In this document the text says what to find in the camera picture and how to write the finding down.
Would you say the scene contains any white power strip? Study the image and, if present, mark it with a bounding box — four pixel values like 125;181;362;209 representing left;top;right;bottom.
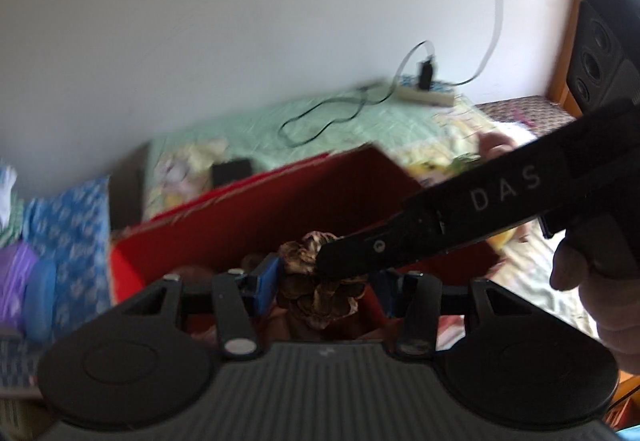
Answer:
395;86;457;106

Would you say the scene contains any white cable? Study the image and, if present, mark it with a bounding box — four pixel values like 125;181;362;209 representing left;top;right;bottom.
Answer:
452;0;514;88

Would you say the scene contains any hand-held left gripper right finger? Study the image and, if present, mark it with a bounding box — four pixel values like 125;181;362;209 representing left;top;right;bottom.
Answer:
371;270;541;363

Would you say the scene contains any red cardboard box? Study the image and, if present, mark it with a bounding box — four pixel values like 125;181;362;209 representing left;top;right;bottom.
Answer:
109;145;501;322

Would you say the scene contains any pink plush toy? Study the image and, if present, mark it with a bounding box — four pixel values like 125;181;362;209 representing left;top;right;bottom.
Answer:
477;131;517;160

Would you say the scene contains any person's right hand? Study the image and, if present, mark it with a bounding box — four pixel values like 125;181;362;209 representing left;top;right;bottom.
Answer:
550;231;640;367

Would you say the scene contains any wooden frame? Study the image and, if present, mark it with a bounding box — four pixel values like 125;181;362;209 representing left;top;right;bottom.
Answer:
547;0;622;113

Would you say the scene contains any black charger plug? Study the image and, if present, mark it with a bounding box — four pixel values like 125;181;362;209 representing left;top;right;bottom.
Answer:
417;56;437;92

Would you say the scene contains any brown pine cone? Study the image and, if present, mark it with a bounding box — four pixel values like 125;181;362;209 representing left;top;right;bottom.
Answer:
276;230;368;329

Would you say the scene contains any black cable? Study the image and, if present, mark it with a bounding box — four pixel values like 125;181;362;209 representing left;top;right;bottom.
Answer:
279;40;436;147

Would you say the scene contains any blue floral pillow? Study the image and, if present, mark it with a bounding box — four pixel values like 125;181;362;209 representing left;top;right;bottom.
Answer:
22;174;113;342

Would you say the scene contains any white green cloth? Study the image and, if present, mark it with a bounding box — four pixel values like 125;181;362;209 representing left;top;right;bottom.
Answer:
0;164;24;243

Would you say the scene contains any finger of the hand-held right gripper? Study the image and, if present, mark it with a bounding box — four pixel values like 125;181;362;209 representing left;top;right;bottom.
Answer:
316;216;446;279

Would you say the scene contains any brown woven mat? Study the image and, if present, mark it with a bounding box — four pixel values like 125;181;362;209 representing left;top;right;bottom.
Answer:
475;95;577;138

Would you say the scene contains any black rectangular object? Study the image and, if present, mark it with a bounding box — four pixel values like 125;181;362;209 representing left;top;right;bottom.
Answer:
211;158;253;189

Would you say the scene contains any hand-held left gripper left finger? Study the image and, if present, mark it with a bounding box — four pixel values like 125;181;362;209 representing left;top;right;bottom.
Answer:
117;255;282;361

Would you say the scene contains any purple cloth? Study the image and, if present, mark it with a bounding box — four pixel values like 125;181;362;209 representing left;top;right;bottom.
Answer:
0;241;40;333

